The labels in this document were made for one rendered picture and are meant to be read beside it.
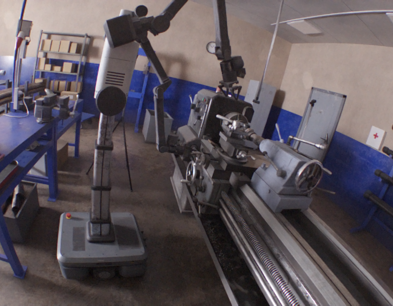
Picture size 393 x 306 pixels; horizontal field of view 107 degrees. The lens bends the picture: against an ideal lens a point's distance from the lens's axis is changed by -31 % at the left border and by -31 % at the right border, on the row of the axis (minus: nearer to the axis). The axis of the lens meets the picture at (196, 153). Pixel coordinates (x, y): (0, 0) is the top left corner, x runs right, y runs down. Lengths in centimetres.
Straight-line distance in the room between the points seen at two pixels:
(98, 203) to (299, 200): 126
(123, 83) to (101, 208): 79
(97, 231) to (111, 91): 94
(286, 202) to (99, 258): 123
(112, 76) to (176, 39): 442
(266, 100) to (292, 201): 465
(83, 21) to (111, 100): 466
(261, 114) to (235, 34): 225
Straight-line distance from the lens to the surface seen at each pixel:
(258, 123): 583
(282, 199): 127
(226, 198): 146
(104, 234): 157
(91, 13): 565
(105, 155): 123
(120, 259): 151
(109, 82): 108
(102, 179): 132
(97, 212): 144
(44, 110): 192
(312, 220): 144
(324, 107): 520
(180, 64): 540
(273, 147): 147
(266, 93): 578
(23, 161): 171
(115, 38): 91
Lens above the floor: 142
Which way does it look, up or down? 19 degrees down
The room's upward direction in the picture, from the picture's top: 15 degrees clockwise
